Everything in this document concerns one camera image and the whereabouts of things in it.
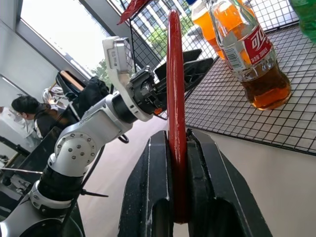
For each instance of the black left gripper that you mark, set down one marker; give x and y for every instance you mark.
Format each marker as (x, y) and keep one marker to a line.
(143, 86)

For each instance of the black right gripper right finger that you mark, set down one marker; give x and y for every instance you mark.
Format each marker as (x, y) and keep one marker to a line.
(217, 187)

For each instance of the seated person black hair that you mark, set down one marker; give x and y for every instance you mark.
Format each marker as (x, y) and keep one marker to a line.
(37, 116)

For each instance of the glass cola bottle red label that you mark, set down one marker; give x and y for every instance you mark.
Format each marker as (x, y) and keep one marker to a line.
(256, 61)

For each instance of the orange soda bottle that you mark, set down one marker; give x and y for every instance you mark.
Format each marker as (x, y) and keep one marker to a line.
(209, 27)

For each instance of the green soda bottle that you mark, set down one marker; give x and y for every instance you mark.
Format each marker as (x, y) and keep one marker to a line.
(306, 17)

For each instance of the black desk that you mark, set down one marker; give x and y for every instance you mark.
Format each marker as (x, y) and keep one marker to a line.
(32, 153)

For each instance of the black chair with brown board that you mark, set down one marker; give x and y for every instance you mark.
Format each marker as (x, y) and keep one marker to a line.
(69, 82)

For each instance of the black jacket on chair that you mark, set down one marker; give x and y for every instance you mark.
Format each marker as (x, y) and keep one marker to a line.
(92, 95)

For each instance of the red snack packet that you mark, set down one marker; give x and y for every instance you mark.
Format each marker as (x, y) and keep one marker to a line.
(130, 10)

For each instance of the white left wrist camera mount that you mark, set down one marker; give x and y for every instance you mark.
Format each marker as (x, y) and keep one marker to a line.
(116, 61)

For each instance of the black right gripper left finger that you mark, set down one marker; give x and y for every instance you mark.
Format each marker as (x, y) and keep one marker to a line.
(145, 187)

